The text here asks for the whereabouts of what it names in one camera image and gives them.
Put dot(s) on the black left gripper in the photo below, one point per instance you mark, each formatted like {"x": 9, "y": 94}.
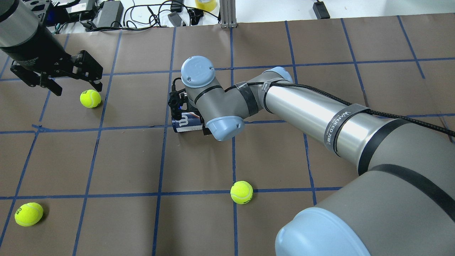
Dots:
{"x": 35, "y": 54}

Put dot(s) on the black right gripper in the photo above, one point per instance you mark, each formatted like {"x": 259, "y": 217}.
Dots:
{"x": 206, "y": 131}

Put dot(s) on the white blue tennis ball can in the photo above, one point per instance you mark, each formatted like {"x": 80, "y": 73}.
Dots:
{"x": 190, "y": 121}

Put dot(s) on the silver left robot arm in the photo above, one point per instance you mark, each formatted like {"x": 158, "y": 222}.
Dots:
{"x": 18, "y": 24}

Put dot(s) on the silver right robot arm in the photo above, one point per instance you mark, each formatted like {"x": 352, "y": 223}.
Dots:
{"x": 401, "y": 204}

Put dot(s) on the yellow tennis ball middle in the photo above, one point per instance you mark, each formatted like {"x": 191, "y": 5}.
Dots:
{"x": 29, "y": 214}
{"x": 90, "y": 98}

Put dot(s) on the yellow tennis ball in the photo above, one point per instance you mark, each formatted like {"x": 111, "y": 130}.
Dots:
{"x": 29, "y": 214}
{"x": 241, "y": 192}
{"x": 90, "y": 98}

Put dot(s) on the yellow tennis ball upper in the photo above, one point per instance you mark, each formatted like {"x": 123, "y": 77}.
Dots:
{"x": 241, "y": 192}

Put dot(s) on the black power adapter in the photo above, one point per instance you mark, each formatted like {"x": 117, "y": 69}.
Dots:
{"x": 110, "y": 14}

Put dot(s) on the yellow tape roll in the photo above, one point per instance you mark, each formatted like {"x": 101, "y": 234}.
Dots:
{"x": 207, "y": 5}

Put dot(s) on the black small adapter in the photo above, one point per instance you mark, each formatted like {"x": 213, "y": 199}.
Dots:
{"x": 320, "y": 10}

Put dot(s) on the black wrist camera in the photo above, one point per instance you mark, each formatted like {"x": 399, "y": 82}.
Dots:
{"x": 48, "y": 13}

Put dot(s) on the aluminium frame post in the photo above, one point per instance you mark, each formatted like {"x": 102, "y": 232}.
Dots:
{"x": 228, "y": 14}

